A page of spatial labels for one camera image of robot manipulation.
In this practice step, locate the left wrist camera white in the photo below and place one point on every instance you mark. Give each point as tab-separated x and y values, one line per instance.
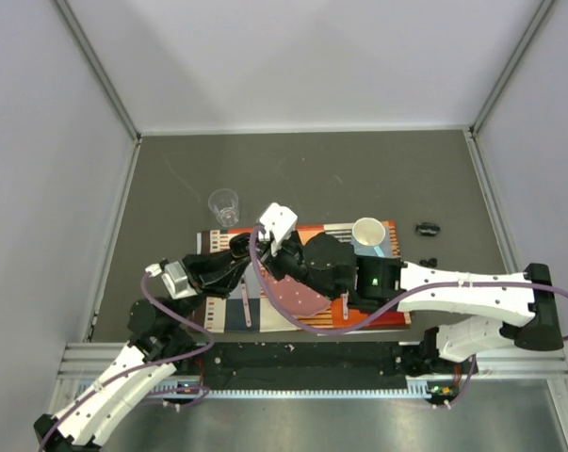
174	277

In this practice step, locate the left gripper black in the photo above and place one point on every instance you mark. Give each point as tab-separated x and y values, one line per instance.
215	274

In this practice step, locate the fork with pink handle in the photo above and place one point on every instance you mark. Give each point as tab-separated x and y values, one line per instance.
246	303

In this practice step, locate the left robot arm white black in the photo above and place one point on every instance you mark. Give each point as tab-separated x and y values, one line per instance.
163	340

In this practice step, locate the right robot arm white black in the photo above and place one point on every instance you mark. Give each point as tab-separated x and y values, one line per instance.
502	311

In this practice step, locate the pink dotted plate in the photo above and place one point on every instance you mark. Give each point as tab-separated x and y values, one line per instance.
296	298

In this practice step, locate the clear plastic cup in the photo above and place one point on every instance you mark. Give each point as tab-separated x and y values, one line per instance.
224	204

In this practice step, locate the aluminium frame profile front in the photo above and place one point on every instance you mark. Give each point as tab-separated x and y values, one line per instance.
504	364

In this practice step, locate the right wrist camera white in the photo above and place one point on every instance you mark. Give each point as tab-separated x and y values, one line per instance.
275	225

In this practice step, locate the knife with pink handle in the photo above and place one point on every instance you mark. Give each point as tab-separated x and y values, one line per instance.
345	306

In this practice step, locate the black earbud charging case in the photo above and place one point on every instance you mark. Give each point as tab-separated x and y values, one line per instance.
240	246

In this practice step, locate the white blue mug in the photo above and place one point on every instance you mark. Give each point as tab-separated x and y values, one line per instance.
367	236

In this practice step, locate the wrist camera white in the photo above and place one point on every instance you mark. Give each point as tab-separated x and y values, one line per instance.
174	277
275	225

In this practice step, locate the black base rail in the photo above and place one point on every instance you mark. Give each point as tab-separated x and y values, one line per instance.
314	366

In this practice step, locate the colourful patchwork placemat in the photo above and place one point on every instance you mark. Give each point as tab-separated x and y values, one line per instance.
227	315

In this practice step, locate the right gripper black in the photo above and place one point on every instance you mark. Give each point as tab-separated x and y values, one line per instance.
273	264

